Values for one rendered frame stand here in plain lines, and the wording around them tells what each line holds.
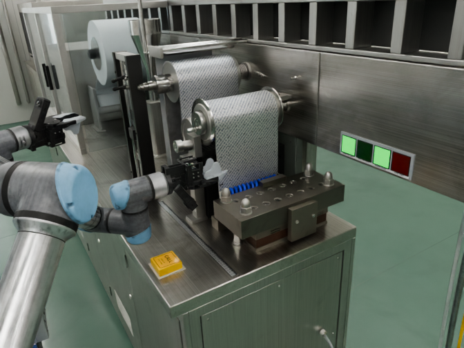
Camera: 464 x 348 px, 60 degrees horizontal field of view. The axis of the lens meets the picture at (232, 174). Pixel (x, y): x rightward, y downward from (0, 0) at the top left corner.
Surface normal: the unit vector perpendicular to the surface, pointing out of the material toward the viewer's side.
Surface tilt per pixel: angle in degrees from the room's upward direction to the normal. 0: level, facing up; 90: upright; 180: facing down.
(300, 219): 90
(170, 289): 0
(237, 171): 90
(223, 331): 90
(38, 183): 41
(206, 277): 0
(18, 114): 90
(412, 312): 0
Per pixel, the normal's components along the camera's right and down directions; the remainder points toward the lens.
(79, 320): -0.04, -0.91
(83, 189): 0.98, -0.07
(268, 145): 0.52, 0.32
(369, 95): -0.85, 0.25
